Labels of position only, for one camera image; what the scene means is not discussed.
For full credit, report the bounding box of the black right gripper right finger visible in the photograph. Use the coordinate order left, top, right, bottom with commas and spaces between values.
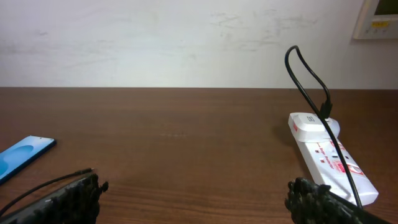
285, 177, 388, 224

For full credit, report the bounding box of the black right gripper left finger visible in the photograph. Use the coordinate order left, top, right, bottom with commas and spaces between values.
1, 174, 109, 224

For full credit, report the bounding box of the blue Galaxy smartphone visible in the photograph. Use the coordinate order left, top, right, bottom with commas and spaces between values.
1, 136, 57, 185

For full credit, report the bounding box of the white charger adapter plug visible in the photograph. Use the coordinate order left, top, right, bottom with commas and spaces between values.
288, 113, 331, 142

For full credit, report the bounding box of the white power strip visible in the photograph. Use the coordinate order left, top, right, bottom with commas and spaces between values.
295, 139, 379, 205

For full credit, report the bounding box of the beige wall control panel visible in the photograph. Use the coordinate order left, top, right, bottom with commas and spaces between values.
353, 0, 397, 40

